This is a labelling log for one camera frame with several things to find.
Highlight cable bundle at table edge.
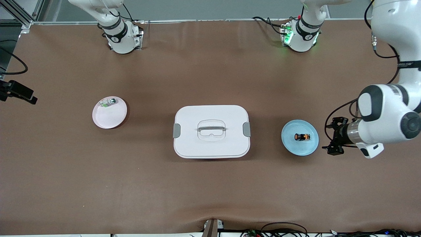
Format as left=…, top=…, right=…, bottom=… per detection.
left=240, top=222, right=421, bottom=237

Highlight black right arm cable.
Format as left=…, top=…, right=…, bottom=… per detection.
left=0, top=39, right=29, bottom=76

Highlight metal table edge bracket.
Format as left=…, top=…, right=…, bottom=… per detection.
left=202, top=218, right=225, bottom=237

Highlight brown table cover mat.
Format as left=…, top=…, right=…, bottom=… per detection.
left=0, top=20, right=421, bottom=235

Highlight black base cables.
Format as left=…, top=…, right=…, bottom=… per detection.
left=252, top=16, right=285, bottom=34

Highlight light blue round plate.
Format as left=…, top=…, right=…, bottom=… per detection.
left=281, top=119, right=319, bottom=156

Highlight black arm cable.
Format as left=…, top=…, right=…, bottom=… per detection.
left=0, top=39, right=29, bottom=76
left=325, top=98, right=362, bottom=143

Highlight aluminium profile frame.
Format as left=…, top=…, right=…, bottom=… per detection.
left=0, top=0, right=45, bottom=30

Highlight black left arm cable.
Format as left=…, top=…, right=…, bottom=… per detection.
left=325, top=98, right=362, bottom=143

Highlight white lidded box grey latches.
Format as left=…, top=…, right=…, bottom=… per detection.
left=173, top=105, right=251, bottom=159

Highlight pale pink round plate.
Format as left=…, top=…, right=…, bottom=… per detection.
left=92, top=96, right=128, bottom=129

